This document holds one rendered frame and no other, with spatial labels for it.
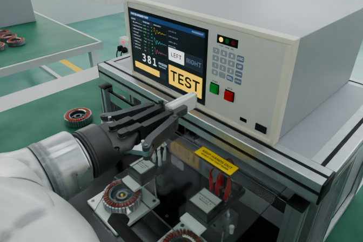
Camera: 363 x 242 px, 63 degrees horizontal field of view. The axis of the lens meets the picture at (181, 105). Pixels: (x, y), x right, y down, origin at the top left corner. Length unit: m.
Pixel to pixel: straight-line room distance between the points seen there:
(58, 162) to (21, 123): 1.03
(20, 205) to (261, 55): 0.41
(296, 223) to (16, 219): 0.47
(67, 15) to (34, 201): 5.43
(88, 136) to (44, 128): 0.93
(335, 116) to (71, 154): 0.54
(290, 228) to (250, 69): 0.30
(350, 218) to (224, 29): 0.69
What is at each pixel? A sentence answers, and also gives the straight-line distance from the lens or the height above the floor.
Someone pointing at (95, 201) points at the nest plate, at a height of 0.78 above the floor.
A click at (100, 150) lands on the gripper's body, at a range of 0.43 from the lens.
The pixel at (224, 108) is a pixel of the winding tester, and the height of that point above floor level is 1.15.
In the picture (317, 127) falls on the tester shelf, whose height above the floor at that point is 1.11.
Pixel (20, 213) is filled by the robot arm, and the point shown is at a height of 1.30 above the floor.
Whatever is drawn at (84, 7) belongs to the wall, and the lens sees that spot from 5.77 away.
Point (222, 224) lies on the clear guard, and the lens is 0.51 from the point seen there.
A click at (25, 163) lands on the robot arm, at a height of 1.23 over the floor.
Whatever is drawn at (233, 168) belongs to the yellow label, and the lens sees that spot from 0.60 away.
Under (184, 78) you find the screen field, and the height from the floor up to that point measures 1.18.
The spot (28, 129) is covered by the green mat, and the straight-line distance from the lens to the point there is 1.38.
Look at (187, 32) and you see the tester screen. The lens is 0.62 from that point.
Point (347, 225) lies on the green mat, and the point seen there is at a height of 0.75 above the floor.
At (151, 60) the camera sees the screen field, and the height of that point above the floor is 1.18.
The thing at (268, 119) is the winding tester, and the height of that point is 1.17.
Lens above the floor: 1.47
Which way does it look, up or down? 31 degrees down
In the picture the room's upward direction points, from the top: straight up
